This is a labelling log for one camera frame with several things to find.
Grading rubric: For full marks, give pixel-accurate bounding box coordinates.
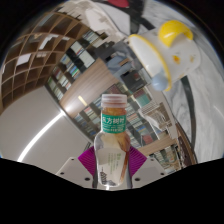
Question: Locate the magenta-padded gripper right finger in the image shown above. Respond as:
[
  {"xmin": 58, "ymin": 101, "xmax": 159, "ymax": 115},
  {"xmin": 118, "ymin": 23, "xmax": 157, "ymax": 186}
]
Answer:
[{"xmin": 128, "ymin": 146, "xmax": 167, "ymax": 189}]

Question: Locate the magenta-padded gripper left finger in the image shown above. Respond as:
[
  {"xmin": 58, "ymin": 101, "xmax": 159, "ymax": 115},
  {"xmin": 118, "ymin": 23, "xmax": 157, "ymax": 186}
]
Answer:
[{"xmin": 55, "ymin": 146, "xmax": 98, "ymax": 189}]

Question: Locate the clear green-labelled drink bottle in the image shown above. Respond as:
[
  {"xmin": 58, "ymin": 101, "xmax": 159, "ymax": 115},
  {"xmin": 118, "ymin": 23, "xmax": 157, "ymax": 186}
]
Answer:
[{"xmin": 93, "ymin": 93, "xmax": 132, "ymax": 188}]

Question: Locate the ceiling light strip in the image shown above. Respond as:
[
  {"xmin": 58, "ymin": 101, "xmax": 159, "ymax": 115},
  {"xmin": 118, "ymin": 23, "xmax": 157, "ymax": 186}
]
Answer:
[{"xmin": 16, "ymin": 112, "xmax": 65, "ymax": 163}]

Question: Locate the white building model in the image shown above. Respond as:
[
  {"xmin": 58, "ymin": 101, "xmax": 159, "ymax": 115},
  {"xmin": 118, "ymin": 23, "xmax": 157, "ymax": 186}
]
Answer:
[{"xmin": 138, "ymin": 100, "xmax": 175, "ymax": 133}]

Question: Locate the wide bookshelf full of books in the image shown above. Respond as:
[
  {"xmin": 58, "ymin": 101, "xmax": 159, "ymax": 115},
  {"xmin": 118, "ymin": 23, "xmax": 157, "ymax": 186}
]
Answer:
[{"xmin": 73, "ymin": 83, "xmax": 188, "ymax": 174}]

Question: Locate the narrow bookshelf full of books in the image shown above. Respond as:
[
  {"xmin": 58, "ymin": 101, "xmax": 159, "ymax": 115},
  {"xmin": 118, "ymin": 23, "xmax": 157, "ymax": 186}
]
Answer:
[{"xmin": 46, "ymin": 29, "xmax": 105, "ymax": 102}]

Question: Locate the wooden cubby shelf unit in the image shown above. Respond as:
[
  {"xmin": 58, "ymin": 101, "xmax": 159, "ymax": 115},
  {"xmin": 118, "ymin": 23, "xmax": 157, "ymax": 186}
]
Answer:
[{"xmin": 0, "ymin": 13, "xmax": 92, "ymax": 115}]

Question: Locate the dark grey house model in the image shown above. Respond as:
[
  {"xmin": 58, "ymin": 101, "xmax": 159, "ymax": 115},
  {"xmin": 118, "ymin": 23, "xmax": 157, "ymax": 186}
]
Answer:
[{"xmin": 98, "ymin": 42, "xmax": 135, "ymax": 82}]

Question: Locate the white city block model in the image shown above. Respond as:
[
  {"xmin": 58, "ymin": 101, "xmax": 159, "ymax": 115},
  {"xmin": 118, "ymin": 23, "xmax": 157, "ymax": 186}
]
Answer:
[{"xmin": 83, "ymin": 3, "xmax": 131, "ymax": 36}]

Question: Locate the flat round red coaster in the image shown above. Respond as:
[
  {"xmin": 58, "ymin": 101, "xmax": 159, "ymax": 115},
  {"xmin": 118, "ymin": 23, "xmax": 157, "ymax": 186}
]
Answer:
[{"xmin": 106, "ymin": 0, "xmax": 131, "ymax": 9}]

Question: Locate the gold wall plaque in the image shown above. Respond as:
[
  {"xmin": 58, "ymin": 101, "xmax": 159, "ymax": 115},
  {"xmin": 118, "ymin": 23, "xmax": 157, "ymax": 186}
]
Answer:
[{"xmin": 77, "ymin": 95, "xmax": 89, "ymax": 108}]

